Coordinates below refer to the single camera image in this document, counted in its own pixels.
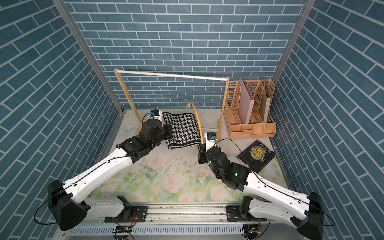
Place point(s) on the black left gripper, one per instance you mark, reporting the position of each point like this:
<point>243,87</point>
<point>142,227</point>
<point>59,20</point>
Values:
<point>167,129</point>

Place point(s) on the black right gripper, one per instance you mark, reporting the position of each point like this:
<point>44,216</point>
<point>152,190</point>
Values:
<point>203,155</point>

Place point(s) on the orange clothes hanger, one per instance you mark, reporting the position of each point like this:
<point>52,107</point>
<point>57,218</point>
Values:
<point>189,105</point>

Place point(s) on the black white houndstooth scarf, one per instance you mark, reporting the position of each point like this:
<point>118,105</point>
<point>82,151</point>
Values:
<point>185,130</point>

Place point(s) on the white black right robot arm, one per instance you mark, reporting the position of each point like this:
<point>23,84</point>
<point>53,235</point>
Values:
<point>264,199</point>

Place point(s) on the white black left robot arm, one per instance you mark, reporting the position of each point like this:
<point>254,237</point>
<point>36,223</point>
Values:
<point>69,201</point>

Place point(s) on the wooden clothes rack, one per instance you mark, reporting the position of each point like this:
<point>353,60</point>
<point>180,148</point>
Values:
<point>170,87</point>

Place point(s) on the floral table mat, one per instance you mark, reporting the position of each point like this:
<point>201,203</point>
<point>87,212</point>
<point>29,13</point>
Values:
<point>172,176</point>

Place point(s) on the black book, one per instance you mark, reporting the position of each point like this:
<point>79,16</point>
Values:
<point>256,156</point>

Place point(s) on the pink folder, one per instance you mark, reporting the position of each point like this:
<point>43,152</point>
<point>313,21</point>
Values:
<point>246,103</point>

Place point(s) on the tan folder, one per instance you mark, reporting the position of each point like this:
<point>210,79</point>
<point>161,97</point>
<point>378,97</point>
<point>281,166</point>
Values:
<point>266,101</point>

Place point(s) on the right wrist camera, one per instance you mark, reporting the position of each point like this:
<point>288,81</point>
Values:
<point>210,140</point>

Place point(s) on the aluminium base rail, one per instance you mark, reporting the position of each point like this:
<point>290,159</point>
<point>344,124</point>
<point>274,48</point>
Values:
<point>193,221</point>

